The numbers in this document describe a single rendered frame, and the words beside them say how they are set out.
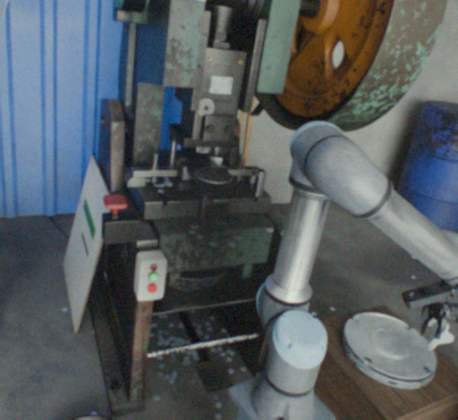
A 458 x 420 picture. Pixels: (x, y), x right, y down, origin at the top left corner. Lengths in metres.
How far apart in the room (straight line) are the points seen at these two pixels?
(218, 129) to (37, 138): 1.41
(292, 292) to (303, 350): 0.15
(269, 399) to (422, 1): 1.05
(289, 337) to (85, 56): 1.89
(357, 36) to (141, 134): 0.79
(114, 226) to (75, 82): 1.38
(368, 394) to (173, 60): 1.09
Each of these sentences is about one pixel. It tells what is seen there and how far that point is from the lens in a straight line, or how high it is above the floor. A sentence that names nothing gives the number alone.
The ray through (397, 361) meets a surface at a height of 0.38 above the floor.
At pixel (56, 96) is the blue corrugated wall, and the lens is 2.52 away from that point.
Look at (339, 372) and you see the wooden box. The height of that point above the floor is 0.33.
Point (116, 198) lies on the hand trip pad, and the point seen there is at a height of 0.76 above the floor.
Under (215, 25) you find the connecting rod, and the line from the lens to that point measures 1.38.
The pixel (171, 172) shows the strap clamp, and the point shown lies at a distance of 1.48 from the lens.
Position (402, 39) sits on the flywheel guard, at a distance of 1.29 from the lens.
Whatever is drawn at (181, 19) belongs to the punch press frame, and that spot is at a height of 1.24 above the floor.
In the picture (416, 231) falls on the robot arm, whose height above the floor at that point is 0.95.
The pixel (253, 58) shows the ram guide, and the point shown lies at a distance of 1.37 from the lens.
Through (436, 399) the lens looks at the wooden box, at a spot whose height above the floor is 0.35.
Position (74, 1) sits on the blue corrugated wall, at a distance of 2.46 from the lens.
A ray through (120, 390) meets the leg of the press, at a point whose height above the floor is 0.03.
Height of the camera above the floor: 1.30
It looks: 23 degrees down
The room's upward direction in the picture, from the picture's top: 9 degrees clockwise
